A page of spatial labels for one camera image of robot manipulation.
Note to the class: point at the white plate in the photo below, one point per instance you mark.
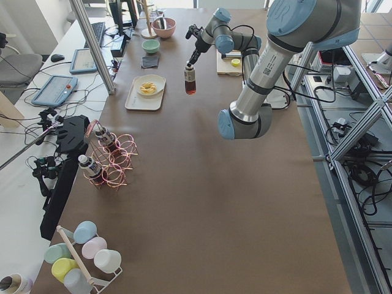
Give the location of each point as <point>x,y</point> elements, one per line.
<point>157,79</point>

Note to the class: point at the wooden mug stand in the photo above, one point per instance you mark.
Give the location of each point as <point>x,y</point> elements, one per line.
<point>147,33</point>

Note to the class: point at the mint green bowl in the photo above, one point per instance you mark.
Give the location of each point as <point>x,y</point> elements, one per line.
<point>151,46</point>

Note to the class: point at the glazed ring pastry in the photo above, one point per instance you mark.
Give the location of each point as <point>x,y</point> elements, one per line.
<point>148,88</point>

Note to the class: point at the tea bottle in rack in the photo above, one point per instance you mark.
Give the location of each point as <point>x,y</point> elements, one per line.
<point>108,141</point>

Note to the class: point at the half lemon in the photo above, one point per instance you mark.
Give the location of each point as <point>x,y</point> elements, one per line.
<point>235,62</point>

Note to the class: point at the wooden cutting board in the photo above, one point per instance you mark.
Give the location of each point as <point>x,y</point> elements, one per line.
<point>224,67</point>

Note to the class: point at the pink bowl with ice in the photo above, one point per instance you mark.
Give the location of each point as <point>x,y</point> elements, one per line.
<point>171,26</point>

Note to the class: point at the tea bottle white cap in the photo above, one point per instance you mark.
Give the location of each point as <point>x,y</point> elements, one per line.
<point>189,79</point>

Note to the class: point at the steel muddler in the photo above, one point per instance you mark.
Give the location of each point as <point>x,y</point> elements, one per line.
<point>231,55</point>

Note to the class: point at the blue teach pendant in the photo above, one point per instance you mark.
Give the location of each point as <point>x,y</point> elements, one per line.
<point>82,62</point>
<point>55,91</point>

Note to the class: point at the steel ice scoop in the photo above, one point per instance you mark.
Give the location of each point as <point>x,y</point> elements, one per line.
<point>161,23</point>

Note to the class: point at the pastel cup rack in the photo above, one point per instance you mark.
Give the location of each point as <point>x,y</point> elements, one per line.
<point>82,261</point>

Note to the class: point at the copper wire bottle rack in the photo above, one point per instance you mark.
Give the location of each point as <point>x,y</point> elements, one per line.
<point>114,165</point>

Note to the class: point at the aluminium frame post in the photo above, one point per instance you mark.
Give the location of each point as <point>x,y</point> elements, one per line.
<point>86,28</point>

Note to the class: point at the grey folded cloth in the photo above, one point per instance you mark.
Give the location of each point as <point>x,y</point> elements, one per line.
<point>150,61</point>

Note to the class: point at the black monitor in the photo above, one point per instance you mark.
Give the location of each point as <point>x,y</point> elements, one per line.
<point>124,15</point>

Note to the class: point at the black keyboard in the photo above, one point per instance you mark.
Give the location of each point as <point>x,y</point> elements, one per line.
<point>99,31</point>

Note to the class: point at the cream serving tray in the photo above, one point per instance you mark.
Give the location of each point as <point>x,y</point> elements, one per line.
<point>136,101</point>

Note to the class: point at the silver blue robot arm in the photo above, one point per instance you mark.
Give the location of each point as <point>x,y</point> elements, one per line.
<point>290,25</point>

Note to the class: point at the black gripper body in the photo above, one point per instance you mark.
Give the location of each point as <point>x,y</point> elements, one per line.
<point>199,46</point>

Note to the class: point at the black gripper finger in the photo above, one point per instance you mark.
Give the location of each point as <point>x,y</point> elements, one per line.
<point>194,58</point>

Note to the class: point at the tea bottle at edge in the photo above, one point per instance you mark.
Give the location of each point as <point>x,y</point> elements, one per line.
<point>90,168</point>

